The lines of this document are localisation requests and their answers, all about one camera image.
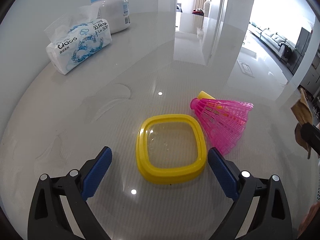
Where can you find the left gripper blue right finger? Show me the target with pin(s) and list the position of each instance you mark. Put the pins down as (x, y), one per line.
(224, 172)

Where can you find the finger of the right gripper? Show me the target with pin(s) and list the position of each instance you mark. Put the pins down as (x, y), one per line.
(311, 135)

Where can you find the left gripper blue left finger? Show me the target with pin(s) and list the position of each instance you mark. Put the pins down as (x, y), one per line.
(93, 171)

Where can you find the brown paper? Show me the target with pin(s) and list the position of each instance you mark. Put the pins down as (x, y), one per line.
(303, 115)

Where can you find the pink plastic shuttlecock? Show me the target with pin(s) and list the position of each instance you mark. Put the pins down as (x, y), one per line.
(223, 121)

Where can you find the yellow square container lid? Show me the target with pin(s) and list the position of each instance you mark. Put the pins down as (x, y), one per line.
(170, 149)

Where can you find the yellow orange foam dart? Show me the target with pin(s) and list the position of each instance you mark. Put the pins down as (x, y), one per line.
(203, 95)

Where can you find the grey sofa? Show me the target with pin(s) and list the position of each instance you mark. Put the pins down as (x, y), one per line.
(281, 46)

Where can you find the white blue tissue pack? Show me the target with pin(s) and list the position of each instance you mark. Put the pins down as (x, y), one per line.
(75, 37)

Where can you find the white jar blue lid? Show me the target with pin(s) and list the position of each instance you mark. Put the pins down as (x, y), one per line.
(116, 12)

